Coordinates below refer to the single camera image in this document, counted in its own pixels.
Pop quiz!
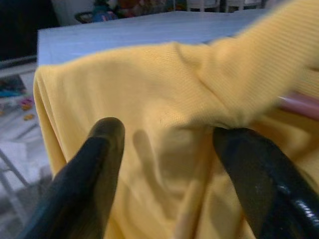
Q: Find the pink toy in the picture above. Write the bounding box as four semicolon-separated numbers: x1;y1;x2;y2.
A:
21;97;35;111

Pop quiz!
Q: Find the white television stand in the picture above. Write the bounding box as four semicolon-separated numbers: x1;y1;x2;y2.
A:
0;56;38;78

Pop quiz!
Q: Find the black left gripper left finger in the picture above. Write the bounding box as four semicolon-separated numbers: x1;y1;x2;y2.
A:
17;117;125;239

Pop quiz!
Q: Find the black television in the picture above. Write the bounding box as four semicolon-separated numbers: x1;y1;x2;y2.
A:
0;0;60;63

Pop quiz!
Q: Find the pink clothes hanger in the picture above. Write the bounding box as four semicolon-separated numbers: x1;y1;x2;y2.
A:
278;91;319;121

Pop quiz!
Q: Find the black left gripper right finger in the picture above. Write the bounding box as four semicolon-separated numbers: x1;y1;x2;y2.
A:
213;126;319;239

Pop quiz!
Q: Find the pale blue folding table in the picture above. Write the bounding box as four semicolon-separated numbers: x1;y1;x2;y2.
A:
36;8;277;69

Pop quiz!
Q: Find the yellow shirt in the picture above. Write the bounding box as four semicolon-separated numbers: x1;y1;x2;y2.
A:
33;0;319;239

